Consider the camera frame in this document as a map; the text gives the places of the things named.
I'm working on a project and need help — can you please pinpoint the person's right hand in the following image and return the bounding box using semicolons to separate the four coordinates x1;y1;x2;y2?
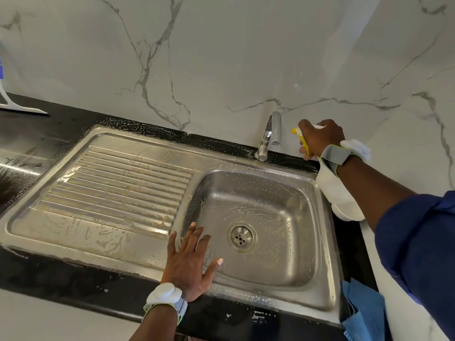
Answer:
297;119;346;161

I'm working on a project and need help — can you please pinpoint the person's left hand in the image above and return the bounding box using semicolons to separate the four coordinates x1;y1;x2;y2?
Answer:
161;222;224;303

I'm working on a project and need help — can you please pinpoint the white yellow spray bottle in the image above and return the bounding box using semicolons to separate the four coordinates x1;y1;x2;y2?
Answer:
291;126;367;222

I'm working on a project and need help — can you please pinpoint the stainless steel sink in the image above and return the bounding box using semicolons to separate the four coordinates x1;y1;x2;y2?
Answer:
0;124;342;325

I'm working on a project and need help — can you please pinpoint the blue white squeegee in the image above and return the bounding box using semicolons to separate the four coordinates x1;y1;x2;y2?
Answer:
0;46;49;116

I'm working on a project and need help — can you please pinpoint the person's right forearm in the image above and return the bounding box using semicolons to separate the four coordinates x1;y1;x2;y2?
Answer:
336;158;417;232

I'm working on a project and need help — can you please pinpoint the person's left forearm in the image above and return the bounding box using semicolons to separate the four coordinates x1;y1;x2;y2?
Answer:
129;305;179;341

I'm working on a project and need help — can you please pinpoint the white left wrist tracker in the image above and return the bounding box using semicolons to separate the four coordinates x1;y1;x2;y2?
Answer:
144;282;189;324

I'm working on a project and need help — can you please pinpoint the chrome faucet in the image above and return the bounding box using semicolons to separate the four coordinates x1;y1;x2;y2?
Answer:
255;111;283;162

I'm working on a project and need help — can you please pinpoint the metal drain strainer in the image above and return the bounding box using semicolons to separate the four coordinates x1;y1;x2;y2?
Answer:
229;224;256;251

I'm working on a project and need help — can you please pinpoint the blue cloth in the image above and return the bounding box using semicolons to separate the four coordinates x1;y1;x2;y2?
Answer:
341;278;386;341

